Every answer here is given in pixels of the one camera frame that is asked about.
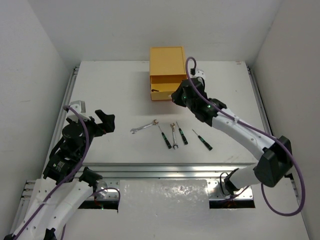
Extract large silver wrench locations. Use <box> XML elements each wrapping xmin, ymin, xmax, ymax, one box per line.
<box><xmin>130</xmin><ymin>119</ymin><xmax>159</xmax><ymax>134</ymax></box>

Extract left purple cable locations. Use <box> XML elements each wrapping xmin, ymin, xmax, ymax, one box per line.
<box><xmin>4</xmin><ymin>104</ymin><xmax>121</xmax><ymax>240</ymax></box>

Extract purple cable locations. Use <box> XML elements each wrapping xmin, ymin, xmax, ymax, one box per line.
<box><xmin>4</xmin><ymin>104</ymin><xmax>121</xmax><ymax>240</ymax></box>
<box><xmin>186</xmin><ymin>57</ymin><xmax>307</xmax><ymax>216</ymax></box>

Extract small silver wrench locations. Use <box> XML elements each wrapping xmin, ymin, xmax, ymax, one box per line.
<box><xmin>170</xmin><ymin>123</ymin><xmax>179</xmax><ymax>150</ymax></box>

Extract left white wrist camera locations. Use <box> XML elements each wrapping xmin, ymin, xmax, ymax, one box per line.
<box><xmin>69</xmin><ymin>100</ymin><xmax>87</xmax><ymax>118</ymax></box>

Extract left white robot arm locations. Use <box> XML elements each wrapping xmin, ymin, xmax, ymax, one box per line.
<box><xmin>5</xmin><ymin>110</ymin><xmax>115</xmax><ymax>240</ymax></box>

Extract right aluminium side rail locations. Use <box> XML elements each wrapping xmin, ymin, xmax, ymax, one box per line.
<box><xmin>246</xmin><ymin>65</ymin><xmax>273</xmax><ymax>135</ymax></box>

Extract left aluminium side rail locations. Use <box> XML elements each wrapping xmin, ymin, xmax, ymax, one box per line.
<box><xmin>42</xmin><ymin>65</ymin><xmax>80</xmax><ymax>171</ymax></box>

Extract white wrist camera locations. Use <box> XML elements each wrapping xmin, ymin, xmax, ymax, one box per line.
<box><xmin>191</xmin><ymin>68</ymin><xmax>206</xmax><ymax>80</ymax></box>
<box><xmin>69</xmin><ymin>100</ymin><xmax>87</xmax><ymax>118</ymax></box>

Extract aluminium front rail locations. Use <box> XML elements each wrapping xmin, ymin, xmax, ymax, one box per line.
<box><xmin>23</xmin><ymin>162</ymin><xmax>283</xmax><ymax>201</ymax></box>

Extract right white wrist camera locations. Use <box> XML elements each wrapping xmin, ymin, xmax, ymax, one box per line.
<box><xmin>191</xmin><ymin>68</ymin><xmax>206</xmax><ymax>80</ymax></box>

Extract aluminium side rail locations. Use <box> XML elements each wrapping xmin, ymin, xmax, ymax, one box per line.
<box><xmin>246</xmin><ymin>65</ymin><xmax>273</xmax><ymax>135</ymax></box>
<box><xmin>42</xmin><ymin>65</ymin><xmax>80</xmax><ymax>171</ymax></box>

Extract green black screwdriver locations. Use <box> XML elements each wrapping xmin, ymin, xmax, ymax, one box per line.
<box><xmin>176</xmin><ymin>122</ymin><xmax>189</xmax><ymax>145</ymax></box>
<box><xmin>158</xmin><ymin>126</ymin><xmax>172</xmax><ymax>149</ymax></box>
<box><xmin>192</xmin><ymin>129</ymin><xmax>213</xmax><ymax>151</ymax></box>

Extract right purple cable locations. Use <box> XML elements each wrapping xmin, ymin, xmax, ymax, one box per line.
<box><xmin>186</xmin><ymin>57</ymin><xmax>307</xmax><ymax>216</ymax></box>

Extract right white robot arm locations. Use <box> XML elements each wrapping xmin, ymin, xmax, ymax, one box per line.
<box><xmin>171</xmin><ymin>77</ymin><xmax>293</xmax><ymax>195</ymax></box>

